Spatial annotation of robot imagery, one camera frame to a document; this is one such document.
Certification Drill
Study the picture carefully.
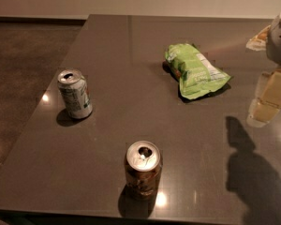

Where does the brown soda can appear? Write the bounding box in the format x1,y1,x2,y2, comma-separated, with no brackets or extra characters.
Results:
125,141,162,200

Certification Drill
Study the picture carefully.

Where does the silver green 7up can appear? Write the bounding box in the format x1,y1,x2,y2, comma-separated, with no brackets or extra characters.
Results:
57,69,93,119

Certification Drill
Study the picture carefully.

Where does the green rice chip bag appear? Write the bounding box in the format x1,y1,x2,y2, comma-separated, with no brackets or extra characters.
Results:
165,43,231,100

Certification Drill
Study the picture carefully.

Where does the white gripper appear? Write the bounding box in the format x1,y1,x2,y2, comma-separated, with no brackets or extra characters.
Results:
245,12,281,128

